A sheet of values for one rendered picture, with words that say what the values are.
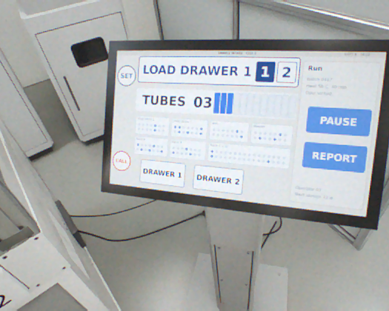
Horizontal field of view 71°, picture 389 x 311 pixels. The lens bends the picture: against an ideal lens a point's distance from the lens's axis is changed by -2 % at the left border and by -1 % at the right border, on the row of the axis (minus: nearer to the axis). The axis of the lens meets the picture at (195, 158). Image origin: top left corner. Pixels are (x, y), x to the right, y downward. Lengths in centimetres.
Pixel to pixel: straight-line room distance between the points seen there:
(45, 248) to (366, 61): 69
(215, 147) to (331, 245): 125
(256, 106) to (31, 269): 56
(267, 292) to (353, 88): 110
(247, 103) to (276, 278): 110
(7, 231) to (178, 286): 104
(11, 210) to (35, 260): 15
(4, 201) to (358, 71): 62
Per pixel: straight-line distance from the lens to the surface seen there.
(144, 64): 58
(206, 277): 148
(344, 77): 53
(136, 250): 166
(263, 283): 146
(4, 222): 60
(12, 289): 70
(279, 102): 51
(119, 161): 58
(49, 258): 70
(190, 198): 54
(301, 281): 154
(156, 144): 55
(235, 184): 52
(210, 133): 52
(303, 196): 52
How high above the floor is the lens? 139
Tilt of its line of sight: 43 degrees down
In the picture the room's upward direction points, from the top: 8 degrees counter-clockwise
